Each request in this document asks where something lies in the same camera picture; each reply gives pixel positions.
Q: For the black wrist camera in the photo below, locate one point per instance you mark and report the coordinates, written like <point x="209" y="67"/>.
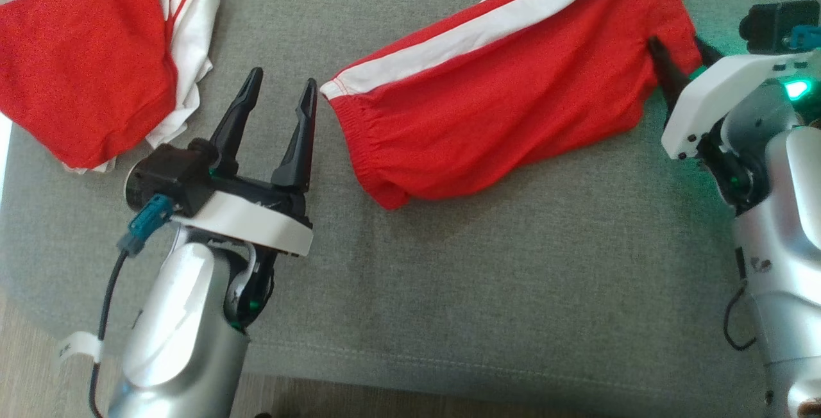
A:
<point x="167" y="171"/>
<point x="770" y="24"/>

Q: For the red jersey white sleeves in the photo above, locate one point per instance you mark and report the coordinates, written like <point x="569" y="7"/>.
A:
<point x="77" y="59"/>

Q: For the grey fabric sofa seat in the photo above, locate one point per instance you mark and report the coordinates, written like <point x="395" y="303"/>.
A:
<point x="481" y="277"/>

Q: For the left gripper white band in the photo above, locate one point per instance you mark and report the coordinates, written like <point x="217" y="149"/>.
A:
<point x="256" y="222"/>

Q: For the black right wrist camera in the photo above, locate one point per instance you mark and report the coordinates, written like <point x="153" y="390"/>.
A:
<point x="770" y="24"/>

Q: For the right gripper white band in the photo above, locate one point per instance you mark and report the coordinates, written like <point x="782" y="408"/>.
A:
<point x="712" y="97"/>

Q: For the red shorts white side stripe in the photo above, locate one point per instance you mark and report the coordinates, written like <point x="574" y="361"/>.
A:
<point x="500" y="104"/>

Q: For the white rug brown edge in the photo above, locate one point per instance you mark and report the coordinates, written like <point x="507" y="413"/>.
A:
<point x="3" y="155"/>

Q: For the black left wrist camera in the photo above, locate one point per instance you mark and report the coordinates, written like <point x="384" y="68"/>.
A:
<point x="167" y="171"/>

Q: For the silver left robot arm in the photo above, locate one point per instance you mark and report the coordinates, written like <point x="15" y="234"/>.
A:
<point x="173" y="328"/>

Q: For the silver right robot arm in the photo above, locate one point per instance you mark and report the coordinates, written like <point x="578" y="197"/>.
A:
<point x="789" y="245"/>

